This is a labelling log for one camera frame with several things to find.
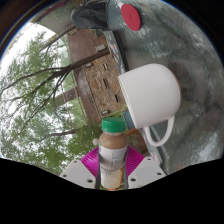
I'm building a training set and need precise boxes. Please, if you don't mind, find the flat round red coaster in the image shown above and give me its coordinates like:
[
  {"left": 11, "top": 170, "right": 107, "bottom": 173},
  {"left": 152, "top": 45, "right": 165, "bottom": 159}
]
[{"left": 120, "top": 3, "right": 142, "bottom": 32}]

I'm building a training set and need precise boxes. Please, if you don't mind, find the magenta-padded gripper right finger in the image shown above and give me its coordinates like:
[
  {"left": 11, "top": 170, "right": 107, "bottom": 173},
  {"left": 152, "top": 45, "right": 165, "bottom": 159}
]
[{"left": 125, "top": 145, "right": 167, "bottom": 190}]

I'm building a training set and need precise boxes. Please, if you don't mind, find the dark-trunked tree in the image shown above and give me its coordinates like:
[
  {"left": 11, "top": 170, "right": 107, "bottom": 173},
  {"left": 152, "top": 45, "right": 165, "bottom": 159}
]
[{"left": 0, "top": 26, "right": 111, "bottom": 134}]

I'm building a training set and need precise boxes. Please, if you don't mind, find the white ceramic mug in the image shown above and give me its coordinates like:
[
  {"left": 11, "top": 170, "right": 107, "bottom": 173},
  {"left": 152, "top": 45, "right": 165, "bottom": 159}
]
[{"left": 117, "top": 63, "right": 182, "bottom": 148}]

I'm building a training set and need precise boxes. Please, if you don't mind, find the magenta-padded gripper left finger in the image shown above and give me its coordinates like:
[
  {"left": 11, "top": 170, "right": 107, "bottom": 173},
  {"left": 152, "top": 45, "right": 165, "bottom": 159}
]
[{"left": 59, "top": 146, "right": 102, "bottom": 190}]

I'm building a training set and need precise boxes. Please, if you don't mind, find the green-capped brown drink bottle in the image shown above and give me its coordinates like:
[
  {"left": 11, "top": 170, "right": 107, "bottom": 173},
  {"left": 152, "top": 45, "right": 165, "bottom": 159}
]
[{"left": 98, "top": 117, "right": 129, "bottom": 191}]

